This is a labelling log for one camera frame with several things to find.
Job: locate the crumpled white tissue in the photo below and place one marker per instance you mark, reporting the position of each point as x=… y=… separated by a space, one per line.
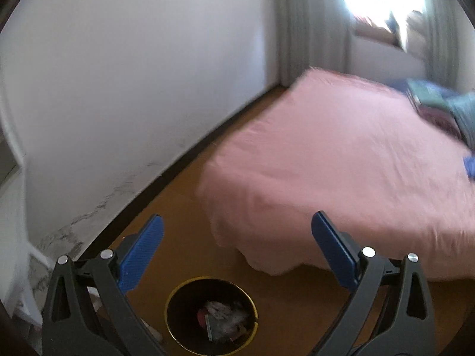
x=226 y=315

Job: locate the black bin with yellow rim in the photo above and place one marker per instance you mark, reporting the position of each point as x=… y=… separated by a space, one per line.
x=182 y=311

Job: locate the pink bed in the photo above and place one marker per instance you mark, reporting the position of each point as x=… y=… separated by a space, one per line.
x=334 y=155

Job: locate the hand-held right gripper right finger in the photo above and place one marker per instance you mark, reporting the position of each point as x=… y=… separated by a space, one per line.
x=334 y=248

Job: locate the grey curtain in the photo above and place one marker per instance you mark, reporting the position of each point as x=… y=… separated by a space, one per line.
x=441 y=33
x=311 y=26

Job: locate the small red wrapper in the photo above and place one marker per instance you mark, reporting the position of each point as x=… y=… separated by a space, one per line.
x=201 y=317

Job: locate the small white object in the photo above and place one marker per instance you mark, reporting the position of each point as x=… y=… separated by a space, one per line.
x=154 y=332

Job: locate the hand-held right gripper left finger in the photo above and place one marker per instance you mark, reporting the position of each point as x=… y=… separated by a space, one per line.
x=143 y=252

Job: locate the pile of dark blue clothes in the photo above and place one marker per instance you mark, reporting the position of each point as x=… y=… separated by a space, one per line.
x=445 y=104

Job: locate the green paper packet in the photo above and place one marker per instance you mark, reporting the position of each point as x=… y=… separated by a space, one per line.
x=210 y=328

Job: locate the white desk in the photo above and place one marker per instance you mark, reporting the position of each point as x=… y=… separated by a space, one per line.
x=18 y=230

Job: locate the blue cloth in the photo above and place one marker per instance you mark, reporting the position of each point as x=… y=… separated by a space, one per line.
x=469 y=167

